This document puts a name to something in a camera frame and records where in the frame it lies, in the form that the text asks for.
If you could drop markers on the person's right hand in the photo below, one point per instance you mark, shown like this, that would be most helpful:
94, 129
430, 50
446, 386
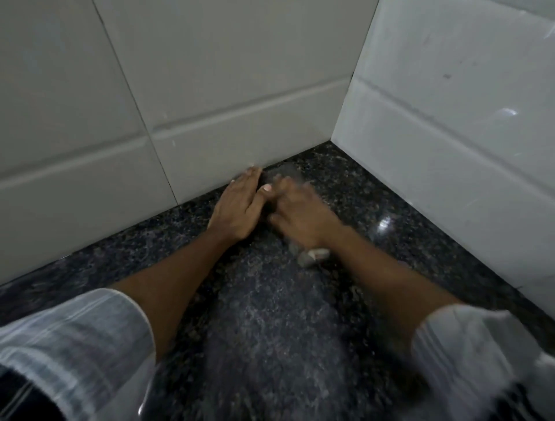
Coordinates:
305, 217

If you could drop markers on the person's left hand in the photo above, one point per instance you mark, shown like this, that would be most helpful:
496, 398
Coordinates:
236, 210

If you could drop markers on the person's right fingers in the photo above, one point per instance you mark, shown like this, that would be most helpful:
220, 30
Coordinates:
286, 191

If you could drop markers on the person's left thumb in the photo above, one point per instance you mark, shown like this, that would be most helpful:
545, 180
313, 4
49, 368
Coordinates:
264, 193

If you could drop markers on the dark scrub pad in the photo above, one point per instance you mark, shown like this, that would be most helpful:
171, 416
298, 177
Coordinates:
277, 171

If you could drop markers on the person's left forearm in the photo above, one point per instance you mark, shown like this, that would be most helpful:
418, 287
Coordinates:
182, 277

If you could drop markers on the person's right forearm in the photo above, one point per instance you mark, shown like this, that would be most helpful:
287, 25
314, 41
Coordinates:
381, 286

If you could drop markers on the white striped shirt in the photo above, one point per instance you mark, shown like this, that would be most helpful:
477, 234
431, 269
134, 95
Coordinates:
73, 342

